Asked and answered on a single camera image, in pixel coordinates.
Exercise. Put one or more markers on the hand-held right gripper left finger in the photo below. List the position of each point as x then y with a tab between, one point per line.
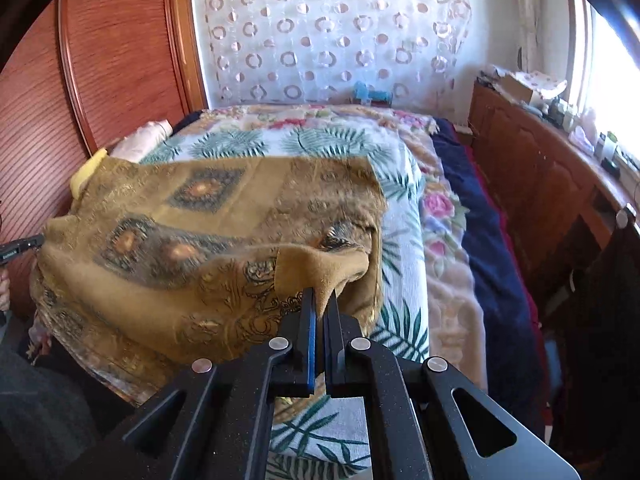
280	375

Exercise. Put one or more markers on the cardboard box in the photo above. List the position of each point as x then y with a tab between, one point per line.
517	89

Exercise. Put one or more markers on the sheer circle pattern curtain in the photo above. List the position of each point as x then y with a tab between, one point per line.
330	35

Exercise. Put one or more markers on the golden brown patterned shirt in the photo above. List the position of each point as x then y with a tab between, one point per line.
175	260

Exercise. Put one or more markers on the pink pillow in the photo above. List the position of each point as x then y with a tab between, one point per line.
142	140

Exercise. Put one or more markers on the floral bed blanket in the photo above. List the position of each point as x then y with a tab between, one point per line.
450	240

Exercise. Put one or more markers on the louvred wooden wardrobe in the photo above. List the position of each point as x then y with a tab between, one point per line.
110	60

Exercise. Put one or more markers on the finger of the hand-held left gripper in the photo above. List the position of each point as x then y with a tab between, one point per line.
34	241

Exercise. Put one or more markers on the person's left hand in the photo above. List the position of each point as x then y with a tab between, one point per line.
3	292

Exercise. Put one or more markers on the pink tissue pack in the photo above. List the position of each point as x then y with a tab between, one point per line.
582	137

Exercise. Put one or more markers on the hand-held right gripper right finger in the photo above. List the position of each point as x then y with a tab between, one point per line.
380	385

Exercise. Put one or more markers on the pale bundled window curtain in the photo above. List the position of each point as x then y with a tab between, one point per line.
517	10

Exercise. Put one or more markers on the yellow plush toy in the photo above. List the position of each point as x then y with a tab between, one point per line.
87	172

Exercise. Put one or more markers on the window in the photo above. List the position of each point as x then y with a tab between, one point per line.
610	75

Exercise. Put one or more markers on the small black box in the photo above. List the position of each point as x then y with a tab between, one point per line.
610	167

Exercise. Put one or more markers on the low wooden cabinet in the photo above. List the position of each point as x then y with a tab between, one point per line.
540	175

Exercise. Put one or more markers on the blue toy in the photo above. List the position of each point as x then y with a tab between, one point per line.
372	94

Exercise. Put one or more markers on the person's dark clothing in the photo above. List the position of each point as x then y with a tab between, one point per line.
50	410

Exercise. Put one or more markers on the leaf print bed sheet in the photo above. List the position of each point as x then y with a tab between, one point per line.
320	142

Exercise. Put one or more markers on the pink dotted cloth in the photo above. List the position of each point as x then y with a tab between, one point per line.
545	81

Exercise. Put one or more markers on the navy blue blanket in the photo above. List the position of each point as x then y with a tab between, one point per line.
490	240

